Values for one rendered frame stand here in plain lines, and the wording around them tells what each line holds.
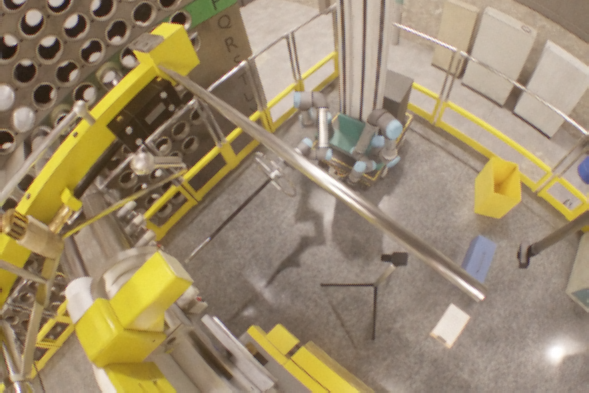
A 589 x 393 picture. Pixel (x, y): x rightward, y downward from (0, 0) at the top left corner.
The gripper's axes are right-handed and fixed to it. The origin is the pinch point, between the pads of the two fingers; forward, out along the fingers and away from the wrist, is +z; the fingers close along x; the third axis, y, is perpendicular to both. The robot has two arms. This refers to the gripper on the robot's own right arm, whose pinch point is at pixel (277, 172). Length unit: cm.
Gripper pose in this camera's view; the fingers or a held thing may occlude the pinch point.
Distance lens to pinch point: 180.3
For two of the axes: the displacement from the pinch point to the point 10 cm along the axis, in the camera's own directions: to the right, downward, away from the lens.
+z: -6.8, 6.7, -3.0
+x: -5.9, -7.4, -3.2
